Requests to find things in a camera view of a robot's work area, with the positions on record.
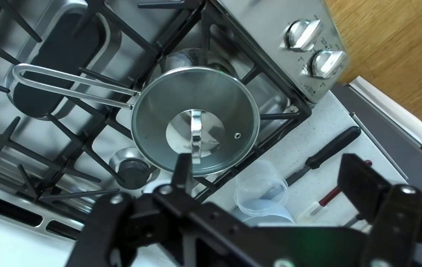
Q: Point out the silver stove knob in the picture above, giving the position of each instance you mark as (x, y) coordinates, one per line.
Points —
(328, 63)
(301, 33)

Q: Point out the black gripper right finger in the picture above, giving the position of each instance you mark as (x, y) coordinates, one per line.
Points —
(398, 223)

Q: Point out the stainless steel pot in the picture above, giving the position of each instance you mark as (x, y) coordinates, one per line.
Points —
(131, 97)

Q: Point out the small black burner cap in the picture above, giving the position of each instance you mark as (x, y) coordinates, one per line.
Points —
(132, 173)

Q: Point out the clear plastic container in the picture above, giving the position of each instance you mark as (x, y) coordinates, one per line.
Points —
(260, 194)

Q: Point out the stainless steel gas range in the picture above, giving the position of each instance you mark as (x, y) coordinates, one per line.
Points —
(270, 20)

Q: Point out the black cast iron stove grates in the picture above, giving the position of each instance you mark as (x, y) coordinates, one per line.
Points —
(297, 102)

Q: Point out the black oval burner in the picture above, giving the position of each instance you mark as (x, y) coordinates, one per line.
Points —
(62, 47)

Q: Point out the dark gray drawer cabinet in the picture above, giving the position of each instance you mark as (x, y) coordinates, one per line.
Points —
(383, 124)

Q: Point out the glass pot lid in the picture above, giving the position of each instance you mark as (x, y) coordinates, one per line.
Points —
(156, 119)

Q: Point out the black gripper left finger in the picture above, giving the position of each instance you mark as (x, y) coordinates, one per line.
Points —
(116, 228)

